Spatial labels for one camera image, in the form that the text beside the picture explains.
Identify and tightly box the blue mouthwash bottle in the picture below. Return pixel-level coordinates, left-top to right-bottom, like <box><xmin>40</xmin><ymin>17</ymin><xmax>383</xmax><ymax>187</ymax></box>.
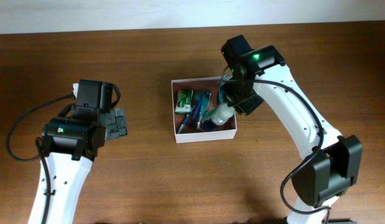
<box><xmin>217</xmin><ymin>75</ymin><xmax>232</xmax><ymax>105</ymax></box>

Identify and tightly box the purple foam soap pump bottle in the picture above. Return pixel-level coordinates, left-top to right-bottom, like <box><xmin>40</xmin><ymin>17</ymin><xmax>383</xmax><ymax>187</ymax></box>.
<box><xmin>199</xmin><ymin>103</ymin><xmax>235</xmax><ymax>132</ymax></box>

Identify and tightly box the green white toothpaste tube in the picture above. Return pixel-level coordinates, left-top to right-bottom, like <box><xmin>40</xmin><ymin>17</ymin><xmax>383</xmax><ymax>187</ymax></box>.
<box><xmin>197</xmin><ymin>90</ymin><xmax>212</xmax><ymax>129</ymax></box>

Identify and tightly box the blue disposable razor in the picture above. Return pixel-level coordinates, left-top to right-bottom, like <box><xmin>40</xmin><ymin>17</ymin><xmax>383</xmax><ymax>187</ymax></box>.
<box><xmin>189</xmin><ymin>96</ymin><xmax>202</xmax><ymax>127</ymax></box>

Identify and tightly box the blue white toothbrush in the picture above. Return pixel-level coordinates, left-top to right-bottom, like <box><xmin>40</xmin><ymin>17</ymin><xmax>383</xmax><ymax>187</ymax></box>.
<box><xmin>177</xmin><ymin>91</ymin><xmax>202</xmax><ymax>134</ymax></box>

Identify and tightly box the green Dettol soap bar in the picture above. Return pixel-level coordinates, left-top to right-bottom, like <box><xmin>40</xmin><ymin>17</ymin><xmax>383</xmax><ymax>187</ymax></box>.
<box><xmin>174</xmin><ymin>90</ymin><xmax>194</xmax><ymax>114</ymax></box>

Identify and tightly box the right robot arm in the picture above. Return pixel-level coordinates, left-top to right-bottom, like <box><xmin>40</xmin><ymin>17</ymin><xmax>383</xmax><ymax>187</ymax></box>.
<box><xmin>221</xmin><ymin>35</ymin><xmax>363</xmax><ymax>223</ymax></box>

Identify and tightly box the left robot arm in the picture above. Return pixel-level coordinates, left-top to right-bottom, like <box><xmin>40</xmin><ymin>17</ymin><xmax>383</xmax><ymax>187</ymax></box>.
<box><xmin>28</xmin><ymin>80</ymin><xmax>128</xmax><ymax>223</ymax></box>

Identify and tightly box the white cardboard box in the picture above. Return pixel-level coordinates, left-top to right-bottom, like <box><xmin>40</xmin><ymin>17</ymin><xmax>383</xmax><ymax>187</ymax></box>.
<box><xmin>171</xmin><ymin>77</ymin><xmax>237</xmax><ymax>143</ymax></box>

